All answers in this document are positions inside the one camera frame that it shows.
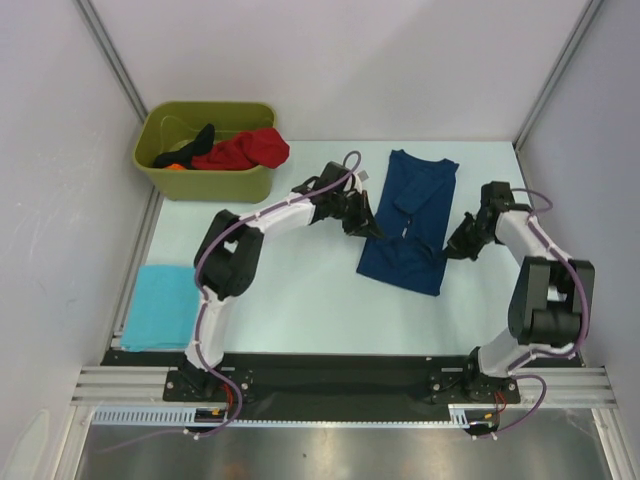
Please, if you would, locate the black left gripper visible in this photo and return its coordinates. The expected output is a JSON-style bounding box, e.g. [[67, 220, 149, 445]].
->
[[329, 189, 382, 239]]

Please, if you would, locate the navy blue t shirt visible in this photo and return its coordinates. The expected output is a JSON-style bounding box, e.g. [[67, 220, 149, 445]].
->
[[356, 150, 459, 297]]

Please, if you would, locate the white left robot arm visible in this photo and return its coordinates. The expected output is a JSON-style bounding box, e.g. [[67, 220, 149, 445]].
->
[[178, 162, 384, 400]]

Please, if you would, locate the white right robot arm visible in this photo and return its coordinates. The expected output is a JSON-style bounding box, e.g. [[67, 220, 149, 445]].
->
[[444, 181, 595, 403]]

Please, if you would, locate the red t shirt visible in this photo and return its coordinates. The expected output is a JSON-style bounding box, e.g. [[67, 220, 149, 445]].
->
[[191, 127, 290, 171]]

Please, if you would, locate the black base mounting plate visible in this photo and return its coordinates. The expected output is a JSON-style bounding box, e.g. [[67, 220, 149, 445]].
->
[[99, 349, 531, 419]]

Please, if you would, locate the black garment in bin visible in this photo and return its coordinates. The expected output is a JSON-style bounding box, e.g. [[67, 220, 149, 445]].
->
[[152, 124, 216, 170]]

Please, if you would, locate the folded turquoise t shirt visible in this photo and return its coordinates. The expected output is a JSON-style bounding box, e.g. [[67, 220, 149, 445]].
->
[[120, 265, 200, 352]]

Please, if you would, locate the olive green plastic bin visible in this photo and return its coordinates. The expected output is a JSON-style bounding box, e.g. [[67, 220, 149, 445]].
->
[[133, 101, 276, 203]]

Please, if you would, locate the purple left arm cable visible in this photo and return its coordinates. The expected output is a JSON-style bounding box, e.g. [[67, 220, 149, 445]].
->
[[97, 150, 364, 451]]

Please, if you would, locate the aluminium frame rail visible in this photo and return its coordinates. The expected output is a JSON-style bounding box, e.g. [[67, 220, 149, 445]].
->
[[72, 366, 618, 409]]

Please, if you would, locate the right aluminium corner post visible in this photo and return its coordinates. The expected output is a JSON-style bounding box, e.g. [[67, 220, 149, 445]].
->
[[513, 0, 606, 152]]

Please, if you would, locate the aluminium corner post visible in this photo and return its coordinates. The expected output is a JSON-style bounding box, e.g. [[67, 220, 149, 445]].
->
[[72, 0, 148, 123], [513, 0, 606, 152]]

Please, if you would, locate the white slotted cable duct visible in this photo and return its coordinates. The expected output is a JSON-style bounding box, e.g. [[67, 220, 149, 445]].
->
[[92, 405, 498, 429]]

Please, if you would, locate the left aluminium corner post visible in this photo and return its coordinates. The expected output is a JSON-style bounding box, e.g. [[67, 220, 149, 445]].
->
[[72, 0, 148, 123]]

